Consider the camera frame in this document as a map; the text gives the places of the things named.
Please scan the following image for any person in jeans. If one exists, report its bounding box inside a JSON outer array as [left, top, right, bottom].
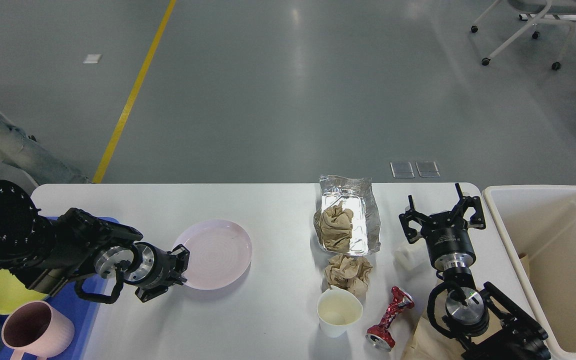
[[0, 111, 90, 185]]

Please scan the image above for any pink mug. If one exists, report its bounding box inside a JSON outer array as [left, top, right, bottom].
[[1, 300, 75, 360]]

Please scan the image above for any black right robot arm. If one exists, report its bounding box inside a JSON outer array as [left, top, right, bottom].
[[398, 183, 551, 360]]

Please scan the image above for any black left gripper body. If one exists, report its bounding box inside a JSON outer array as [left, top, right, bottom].
[[124, 242, 175, 290]]

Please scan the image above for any pink plate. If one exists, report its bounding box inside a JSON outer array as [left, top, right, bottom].
[[173, 219, 253, 290]]

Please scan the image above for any white office chair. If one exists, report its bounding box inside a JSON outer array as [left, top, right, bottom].
[[481, 0, 576, 71]]

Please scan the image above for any floor socket plate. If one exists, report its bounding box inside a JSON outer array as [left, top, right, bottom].
[[390, 161, 416, 179], [414, 161, 441, 178]]

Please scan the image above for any crumpled brown paper in foil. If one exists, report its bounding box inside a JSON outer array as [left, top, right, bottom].
[[313, 203, 354, 254]]

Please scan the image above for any aluminium foil container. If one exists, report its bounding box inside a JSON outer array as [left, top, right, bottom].
[[315, 175, 381, 257]]

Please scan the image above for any white chair base bar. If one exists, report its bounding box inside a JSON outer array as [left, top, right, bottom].
[[519, 13, 576, 22]]

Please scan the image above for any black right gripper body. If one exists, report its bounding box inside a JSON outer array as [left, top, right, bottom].
[[421, 212, 476, 272]]

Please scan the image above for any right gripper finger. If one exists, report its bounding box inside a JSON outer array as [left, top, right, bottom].
[[398, 194, 435, 245], [448, 182, 487, 230]]

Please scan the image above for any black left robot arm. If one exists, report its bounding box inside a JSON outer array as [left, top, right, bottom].
[[0, 180, 190, 305]]

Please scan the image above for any yellow plate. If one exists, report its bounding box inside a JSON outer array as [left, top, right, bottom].
[[0, 269, 50, 315]]

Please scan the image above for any white floor marker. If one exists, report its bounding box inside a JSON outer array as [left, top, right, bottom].
[[82, 54, 103, 65]]

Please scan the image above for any beige plastic bin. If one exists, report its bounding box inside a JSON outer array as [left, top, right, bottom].
[[483, 185, 576, 360]]

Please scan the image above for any right floor socket plate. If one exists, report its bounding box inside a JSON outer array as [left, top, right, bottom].
[[414, 161, 441, 178]]

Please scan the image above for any left floor socket plate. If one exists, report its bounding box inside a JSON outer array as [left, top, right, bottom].
[[390, 161, 416, 179]]

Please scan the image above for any white paper cup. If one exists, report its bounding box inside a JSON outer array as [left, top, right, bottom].
[[317, 285, 363, 338]]

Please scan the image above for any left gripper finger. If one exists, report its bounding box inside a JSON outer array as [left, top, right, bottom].
[[135, 277, 187, 303], [167, 244, 190, 276]]

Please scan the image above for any brown paper bag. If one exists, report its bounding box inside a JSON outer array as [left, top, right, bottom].
[[401, 312, 464, 360]]

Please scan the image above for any crushed red can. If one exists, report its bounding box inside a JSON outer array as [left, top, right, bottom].
[[365, 285, 415, 353]]

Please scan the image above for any crumpled brown paper ball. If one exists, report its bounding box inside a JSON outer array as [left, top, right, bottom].
[[323, 254, 373, 297]]

